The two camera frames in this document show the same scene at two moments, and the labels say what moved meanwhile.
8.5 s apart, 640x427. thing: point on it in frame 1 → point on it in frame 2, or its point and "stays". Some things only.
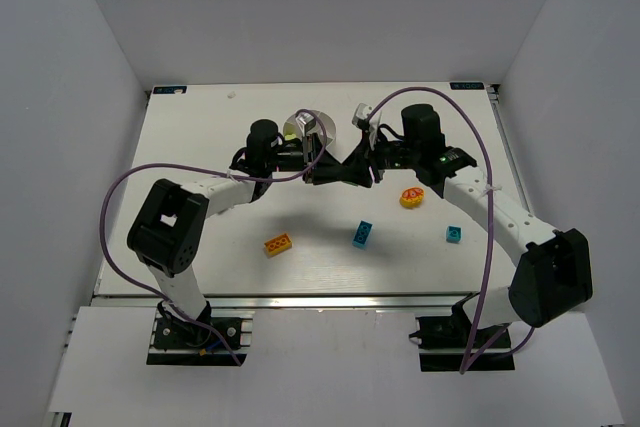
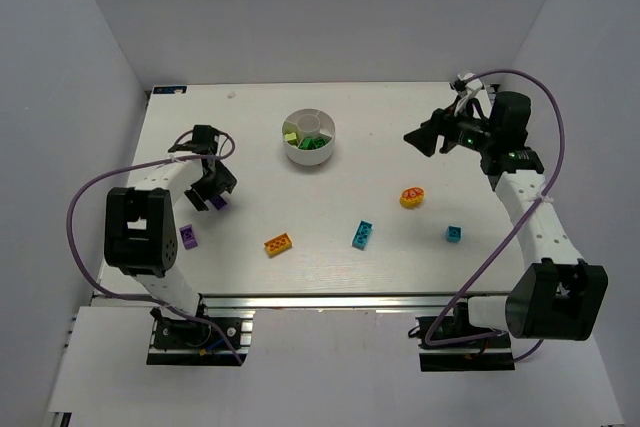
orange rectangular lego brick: (277, 245) stays
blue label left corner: (169, 89) stays
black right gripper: (375, 164) → (441, 130)
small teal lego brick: (453, 234) stays
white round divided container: (312, 121) stays
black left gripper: (307, 162) → (211, 190)
